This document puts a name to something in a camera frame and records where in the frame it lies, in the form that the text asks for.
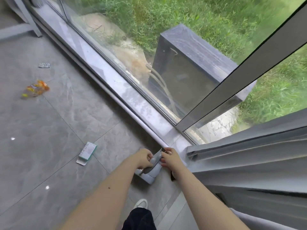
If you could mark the person's right hand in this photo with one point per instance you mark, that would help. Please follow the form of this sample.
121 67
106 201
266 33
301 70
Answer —
173 158

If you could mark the person's left hand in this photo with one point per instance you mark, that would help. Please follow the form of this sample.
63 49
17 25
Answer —
142 158

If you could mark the person's right fingers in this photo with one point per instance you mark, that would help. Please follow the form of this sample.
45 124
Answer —
165 157

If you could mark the person's left fingers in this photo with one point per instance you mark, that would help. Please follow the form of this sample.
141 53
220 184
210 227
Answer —
150 157

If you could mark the grey fabric strip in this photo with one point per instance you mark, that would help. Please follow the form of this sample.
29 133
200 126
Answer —
156 159

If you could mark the person's right forearm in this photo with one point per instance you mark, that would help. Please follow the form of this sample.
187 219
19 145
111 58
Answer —
201 198

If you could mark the person's left forearm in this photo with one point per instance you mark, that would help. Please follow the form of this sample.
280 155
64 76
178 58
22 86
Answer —
105 198

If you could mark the white shoe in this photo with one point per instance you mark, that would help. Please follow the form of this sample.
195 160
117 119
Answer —
140 204

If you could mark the black trouser leg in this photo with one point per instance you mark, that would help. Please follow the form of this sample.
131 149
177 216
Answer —
139 219

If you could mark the white and green box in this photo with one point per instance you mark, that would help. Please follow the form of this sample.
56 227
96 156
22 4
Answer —
86 153

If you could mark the dark grey outdoor cabinet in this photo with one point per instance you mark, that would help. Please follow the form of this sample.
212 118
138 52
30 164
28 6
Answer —
191 76

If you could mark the grey pleated curtain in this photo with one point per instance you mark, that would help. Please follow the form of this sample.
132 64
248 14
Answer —
254 170

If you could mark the white sheer curtain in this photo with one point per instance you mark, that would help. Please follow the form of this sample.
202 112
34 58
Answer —
242 219

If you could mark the orange snack wrapper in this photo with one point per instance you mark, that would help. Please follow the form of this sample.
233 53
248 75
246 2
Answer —
36 89

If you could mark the silver blister pack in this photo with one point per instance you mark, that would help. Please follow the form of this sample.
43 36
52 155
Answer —
44 65

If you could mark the grey window frame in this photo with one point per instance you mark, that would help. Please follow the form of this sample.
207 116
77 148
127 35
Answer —
148 110

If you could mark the grey furniture frame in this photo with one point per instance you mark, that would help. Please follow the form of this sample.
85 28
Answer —
21 23

